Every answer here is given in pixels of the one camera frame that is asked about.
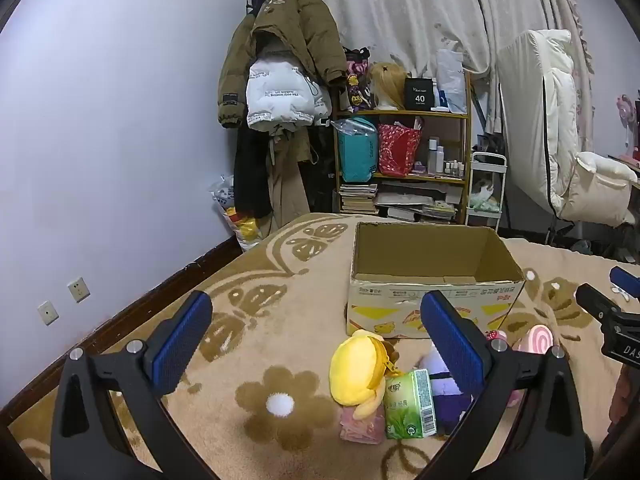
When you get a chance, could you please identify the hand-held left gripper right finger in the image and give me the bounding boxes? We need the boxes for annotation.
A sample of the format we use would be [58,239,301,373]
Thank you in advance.
[420,289,587,480]

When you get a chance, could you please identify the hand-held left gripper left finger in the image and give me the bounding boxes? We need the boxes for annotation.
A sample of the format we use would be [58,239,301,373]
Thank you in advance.
[50,290,214,480]

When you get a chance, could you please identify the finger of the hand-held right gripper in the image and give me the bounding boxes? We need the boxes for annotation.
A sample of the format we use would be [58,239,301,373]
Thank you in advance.
[609,266,640,303]
[574,283,628,322]

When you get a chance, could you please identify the dark-haired plush doll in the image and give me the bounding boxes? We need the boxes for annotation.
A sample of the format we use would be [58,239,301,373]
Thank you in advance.
[419,342,475,433]

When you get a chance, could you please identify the green tissue pack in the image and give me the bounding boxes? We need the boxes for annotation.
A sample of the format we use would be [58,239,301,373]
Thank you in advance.
[383,368,439,440]

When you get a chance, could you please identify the pink plush toy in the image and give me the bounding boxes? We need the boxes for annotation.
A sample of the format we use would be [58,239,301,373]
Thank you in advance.
[495,324,555,408]

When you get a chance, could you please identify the printed cardboard box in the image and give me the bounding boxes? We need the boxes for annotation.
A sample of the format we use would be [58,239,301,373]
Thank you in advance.
[346,221,527,339]

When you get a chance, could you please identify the yellow plush toy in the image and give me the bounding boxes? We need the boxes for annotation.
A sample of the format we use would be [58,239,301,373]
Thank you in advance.
[328,329,401,421]

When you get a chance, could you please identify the pink tissue pack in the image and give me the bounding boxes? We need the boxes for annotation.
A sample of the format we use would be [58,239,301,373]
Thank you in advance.
[339,405,387,445]

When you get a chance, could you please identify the person's right hand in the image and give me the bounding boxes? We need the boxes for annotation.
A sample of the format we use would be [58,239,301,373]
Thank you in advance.
[611,364,640,423]

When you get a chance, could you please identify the clear bag with yellow contents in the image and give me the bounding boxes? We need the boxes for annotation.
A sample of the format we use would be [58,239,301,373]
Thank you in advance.
[209,174,263,254]

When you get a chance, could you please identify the pile of papers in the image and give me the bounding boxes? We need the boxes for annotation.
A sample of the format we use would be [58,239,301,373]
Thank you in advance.
[377,182,465,224]

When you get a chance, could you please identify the pale green white bag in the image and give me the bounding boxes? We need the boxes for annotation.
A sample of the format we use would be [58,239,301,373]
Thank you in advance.
[471,180,501,214]

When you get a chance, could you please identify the stack of books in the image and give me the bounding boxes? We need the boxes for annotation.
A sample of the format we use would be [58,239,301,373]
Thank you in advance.
[339,183,380,216]

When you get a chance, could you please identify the black coat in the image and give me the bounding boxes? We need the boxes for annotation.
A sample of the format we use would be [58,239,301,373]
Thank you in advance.
[233,122,275,220]

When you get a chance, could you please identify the white trolley cart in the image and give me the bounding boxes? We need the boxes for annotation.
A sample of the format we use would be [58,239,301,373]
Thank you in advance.
[466,152,508,234]

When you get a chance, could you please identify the white padded chair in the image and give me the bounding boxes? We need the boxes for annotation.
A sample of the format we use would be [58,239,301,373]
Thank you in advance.
[499,28,640,233]

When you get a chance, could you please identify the khaki trousers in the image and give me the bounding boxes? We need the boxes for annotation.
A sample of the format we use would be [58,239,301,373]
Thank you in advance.
[266,130,315,230]

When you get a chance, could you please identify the red patterned bag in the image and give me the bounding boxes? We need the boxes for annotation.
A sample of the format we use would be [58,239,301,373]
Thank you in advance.
[377,121,425,177]

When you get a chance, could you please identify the teal bag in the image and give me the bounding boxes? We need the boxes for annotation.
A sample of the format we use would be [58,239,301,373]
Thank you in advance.
[336,117,379,183]

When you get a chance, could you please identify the black hanging garment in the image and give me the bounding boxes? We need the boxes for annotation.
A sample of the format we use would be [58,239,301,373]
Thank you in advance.
[304,124,337,214]

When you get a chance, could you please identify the yellow wooden shelf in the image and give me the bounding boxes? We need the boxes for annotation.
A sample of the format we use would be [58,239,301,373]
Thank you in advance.
[333,71,473,226]

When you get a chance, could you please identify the black box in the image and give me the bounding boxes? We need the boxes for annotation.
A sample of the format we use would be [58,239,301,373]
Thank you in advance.
[403,77,436,111]

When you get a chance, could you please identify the white plastic bag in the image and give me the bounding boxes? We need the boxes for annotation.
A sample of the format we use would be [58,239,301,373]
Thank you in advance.
[435,49,469,114]

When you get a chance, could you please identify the white puffer jacket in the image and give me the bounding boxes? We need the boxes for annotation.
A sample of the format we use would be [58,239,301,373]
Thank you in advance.
[245,42,333,133]

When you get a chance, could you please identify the blonde wig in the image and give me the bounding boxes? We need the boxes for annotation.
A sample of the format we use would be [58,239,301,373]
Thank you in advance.
[369,62,410,110]

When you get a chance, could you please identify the black pink patterned bag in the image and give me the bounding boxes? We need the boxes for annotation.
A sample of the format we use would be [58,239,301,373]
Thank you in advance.
[343,46,375,114]

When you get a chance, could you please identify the floral curtain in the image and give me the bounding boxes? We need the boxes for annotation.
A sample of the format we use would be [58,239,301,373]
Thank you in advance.
[304,0,597,137]

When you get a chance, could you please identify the brown puffer jacket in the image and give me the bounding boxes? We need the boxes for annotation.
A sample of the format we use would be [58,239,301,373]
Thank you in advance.
[216,0,348,130]

